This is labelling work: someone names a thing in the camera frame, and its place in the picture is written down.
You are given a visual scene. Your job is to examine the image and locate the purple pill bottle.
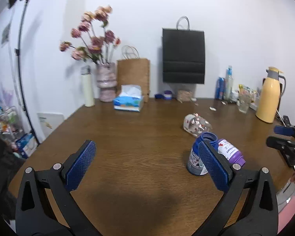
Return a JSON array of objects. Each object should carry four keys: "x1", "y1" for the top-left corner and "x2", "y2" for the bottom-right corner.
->
[{"x1": 217, "y1": 138, "x2": 246, "y2": 167}]

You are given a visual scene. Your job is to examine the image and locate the blue pill bottle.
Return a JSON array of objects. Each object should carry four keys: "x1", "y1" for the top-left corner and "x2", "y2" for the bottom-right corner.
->
[{"x1": 187, "y1": 132, "x2": 218, "y2": 176}]

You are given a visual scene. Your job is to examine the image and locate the yellow thermos jug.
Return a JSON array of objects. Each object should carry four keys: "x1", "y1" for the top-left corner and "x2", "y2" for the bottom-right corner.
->
[{"x1": 256, "y1": 67, "x2": 286, "y2": 124}]

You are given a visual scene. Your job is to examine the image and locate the clear drinking glass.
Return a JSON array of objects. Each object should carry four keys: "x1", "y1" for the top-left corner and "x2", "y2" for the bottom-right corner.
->
[{"x1": 238, "y1": 92, "x2": 252, "y2": 114}]

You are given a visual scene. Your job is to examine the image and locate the snack packets pile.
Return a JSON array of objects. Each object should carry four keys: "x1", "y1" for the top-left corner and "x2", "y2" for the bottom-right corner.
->
[{"x1": 238, "y1": 84, "x2": 260, "y2": 110}]

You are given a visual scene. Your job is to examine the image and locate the glass bottle blue cap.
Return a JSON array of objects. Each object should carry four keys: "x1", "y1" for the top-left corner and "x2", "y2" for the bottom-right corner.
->
[{"x1": 224, "y1": 65, "x2": 233, "y2": 100}]

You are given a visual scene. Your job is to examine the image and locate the blue drink can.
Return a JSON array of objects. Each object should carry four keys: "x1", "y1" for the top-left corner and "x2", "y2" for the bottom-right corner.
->
[{"x1": 215, "y1": 77, "x2": 225, "y2": 100}]

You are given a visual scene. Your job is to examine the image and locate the clear plastic jar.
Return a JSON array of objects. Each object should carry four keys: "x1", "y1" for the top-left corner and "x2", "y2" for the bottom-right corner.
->
[{"x1": 183, "y1": 113, "x2": 212, "y2": 137}]

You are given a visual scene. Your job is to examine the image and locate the white floor board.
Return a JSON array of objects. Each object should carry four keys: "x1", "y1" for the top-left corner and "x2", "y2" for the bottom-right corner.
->
[{"x1": 37, "y1": 112, "x2": 65, "y2": 138}]

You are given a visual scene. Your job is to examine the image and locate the clear container of nuts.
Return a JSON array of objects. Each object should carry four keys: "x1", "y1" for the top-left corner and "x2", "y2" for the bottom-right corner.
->
[{"x1": 176, "y1": 85, "x2": 193, "y2": 103}]

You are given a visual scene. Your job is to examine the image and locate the small purple white jar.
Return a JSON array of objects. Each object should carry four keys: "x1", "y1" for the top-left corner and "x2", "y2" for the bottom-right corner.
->
[{"x1": 163, "y1": 90, "x2": 172, "y2": 100}]

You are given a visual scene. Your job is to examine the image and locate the blue lid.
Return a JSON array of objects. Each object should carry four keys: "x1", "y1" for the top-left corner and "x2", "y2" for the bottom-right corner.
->
[{"x1": 154, "y1": 94, "x2": 164, "y2": 99}]

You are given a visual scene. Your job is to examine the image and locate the black paper bag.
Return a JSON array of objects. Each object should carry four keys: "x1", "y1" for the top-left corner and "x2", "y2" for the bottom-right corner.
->
[{"x1": 162, "y1": 16, "x2": 206, "y2": 84}]

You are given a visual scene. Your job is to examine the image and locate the white thermos bottle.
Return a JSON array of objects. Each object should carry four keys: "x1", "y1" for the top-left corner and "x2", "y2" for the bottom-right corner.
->
[{"x1": 81, "y1": 65, "x2": 95, "y2": 107}]

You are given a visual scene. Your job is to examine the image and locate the blue tissue box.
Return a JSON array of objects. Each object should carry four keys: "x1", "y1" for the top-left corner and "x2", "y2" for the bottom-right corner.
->
[{"x1": 113, "y1": 85, "x2": 144, "y2": 112}]

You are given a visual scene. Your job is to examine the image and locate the brown paper bag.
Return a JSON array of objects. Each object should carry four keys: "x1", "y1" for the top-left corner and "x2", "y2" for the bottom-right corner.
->
[{"x1": 117, "y1": 45, "x2": 150, "y2": 103}]

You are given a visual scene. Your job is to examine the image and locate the pink ceramic vase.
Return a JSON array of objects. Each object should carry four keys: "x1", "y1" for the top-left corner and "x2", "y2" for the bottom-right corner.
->
[{"x1": 96, "y1": 62, "x2": 117, "y2": 102}]

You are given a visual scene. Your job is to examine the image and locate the dried pink flowers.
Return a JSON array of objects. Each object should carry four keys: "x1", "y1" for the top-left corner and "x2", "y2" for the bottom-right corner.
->
[{"x1": 59, "y1": 5, "x2": 121, "y2": 64}]

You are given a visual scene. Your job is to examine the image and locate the studio light on stand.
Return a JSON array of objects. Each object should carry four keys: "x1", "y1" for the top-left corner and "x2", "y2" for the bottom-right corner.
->
[{"x1": 8, "y1": 0, "x2": 40, "y2": 146}]

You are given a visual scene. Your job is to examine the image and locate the white charging cable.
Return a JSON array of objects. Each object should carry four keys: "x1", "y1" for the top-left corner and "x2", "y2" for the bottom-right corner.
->
[{"x1": 275, "y1": 110, "x2": 287, "y2": 127}]

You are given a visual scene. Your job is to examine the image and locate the wire storage rack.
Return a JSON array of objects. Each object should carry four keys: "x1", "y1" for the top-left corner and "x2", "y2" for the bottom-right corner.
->
[{"x1": 0, "y1": 107, "x2": 24, "y2": 151}]

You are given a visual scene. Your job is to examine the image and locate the wall picture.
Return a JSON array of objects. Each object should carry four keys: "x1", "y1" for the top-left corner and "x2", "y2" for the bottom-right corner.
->
[{"x1": 1, "y1": 23, "x2": 11, "y2": 45}]

